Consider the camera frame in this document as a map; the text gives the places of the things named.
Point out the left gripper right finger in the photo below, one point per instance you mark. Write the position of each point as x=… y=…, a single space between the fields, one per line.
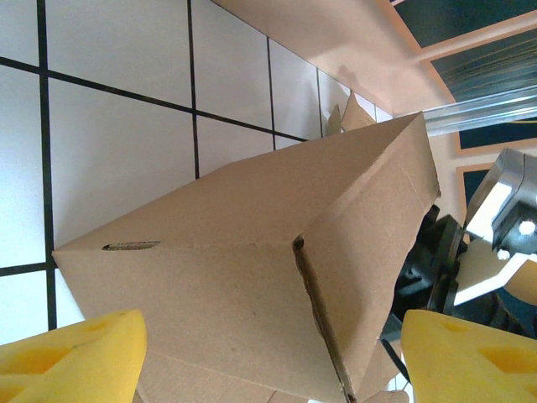
x=461 y=365

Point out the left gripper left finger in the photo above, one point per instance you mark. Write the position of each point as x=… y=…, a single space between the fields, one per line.
x=63 y=365

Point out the brown cardboard box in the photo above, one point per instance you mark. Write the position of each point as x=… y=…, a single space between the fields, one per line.
x=356 y=115
x=210 y=273

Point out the aluminium corner post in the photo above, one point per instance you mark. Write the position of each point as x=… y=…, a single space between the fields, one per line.
x=482 y=113

